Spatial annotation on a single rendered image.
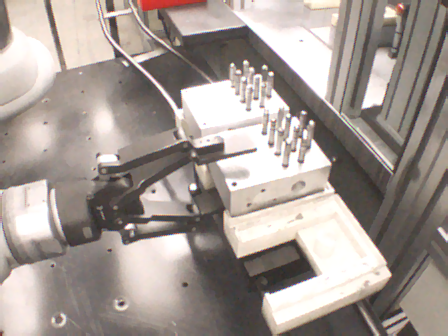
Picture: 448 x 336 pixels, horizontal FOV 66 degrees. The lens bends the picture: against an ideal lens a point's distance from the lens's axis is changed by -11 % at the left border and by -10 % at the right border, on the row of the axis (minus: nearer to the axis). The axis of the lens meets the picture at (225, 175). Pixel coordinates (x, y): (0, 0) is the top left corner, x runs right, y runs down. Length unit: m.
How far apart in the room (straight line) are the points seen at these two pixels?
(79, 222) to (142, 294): 0.25
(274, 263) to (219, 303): 0.17
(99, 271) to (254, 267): 0.30
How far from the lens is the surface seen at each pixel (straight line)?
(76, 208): 0.41
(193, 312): 0.61
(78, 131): 0.95
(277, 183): 0.43
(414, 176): 0.47
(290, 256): 0.48
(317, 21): 0.81
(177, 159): 0.40
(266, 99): 0.54
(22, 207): 0.42
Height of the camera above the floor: 1.23
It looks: 46 degrees down
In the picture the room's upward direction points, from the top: straight up
